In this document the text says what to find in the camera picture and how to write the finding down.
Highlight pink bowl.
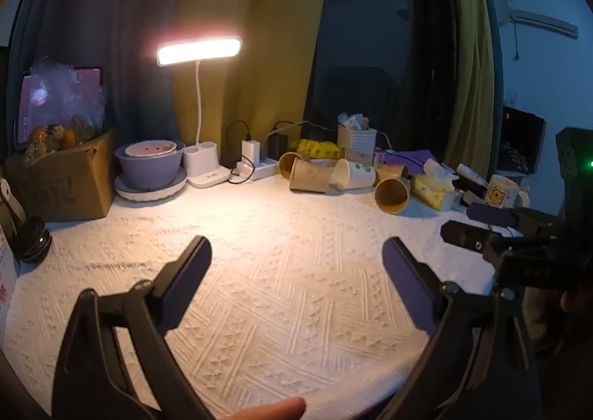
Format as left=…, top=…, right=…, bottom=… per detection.
left=125, top=140, right=177, bottom=158

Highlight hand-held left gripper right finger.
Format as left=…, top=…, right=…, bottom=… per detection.
left=371, top=237, right=543, bottom=420

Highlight white plastic basket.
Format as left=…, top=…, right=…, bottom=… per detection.
left=337, top=112, right=378, bottom=164

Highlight small brown paper cup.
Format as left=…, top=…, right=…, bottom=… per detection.
left=278, top=151, right=304, bottom=181

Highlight grey cable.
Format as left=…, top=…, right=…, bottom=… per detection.
left=263, top=120, right=341, bottom=145

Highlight cardboard box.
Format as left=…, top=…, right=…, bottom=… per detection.
left=4, top=128, right=122, bottom=223

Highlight person's left hand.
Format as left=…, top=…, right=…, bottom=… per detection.
left=218, top=397, right=307, bottom=420

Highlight clear plastic bag of fruit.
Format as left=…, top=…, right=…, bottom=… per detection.
left=23, top=56, right=107, bottom=162

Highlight white desk lamp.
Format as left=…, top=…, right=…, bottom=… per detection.
left=156, top=35, right=244, bottom=189

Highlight yellow tissue pack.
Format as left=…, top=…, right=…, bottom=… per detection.
left=411, top=158, right=458, bottom=211

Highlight white paper card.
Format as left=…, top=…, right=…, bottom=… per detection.
left=0, top=177, right=23, bottom=344

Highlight white paper cup green dots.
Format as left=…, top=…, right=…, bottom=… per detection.
left=331, top=158, right=377, bottom=190

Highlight white plate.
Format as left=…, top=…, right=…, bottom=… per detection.
left=114, top=167, right=188, bottom=204

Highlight white power strip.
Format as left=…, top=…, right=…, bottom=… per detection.
left=230, top=158, right=281, bottom=182

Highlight white tube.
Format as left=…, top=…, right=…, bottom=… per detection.
left=456, top=163, right=489, bottom=187

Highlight black round case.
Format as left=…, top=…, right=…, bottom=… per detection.
left=14, top=216, right=53, bottom=263

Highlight large brown paper cup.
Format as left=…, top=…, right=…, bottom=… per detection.
left=289, top=157, right=335, bottom=194

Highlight white mug with bear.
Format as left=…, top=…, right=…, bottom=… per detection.
left=484, top=174, right=531, bottom=210

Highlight white air conditioner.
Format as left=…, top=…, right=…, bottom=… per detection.
left=493, top=0, right=580, bottom=39

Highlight black cable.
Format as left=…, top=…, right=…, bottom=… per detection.
left=225, top=120, right=255, bottom=177

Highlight white textured tablecloth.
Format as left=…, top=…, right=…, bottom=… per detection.
left=0, top=170, right=524, bottom=420

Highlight black appliance with red light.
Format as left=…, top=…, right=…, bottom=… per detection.
left=498, top=106, right=546, bottom=175

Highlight yellow sponge cloth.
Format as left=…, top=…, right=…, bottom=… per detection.
left=296, top=139, right=346, bottom=160

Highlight grey curtain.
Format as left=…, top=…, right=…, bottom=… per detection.
left=7, top=0, right=186, bottom=161

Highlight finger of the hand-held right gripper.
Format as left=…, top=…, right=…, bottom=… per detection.
left=467, top=204, right=564, bottom=236
left=440, top=220, right=515, bottom=263

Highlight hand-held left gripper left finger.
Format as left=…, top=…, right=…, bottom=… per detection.
left=52, top=236, right=218, bottom=420

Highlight purple cloth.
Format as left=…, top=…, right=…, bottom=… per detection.
left=382, top=149, right=445, bottom=175

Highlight purple bowl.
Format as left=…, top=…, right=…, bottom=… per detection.
left=114, top=139, right=186, bottom=192

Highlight person's right hand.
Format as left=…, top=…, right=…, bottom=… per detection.
left=560, top=280, right=593, bottom=316

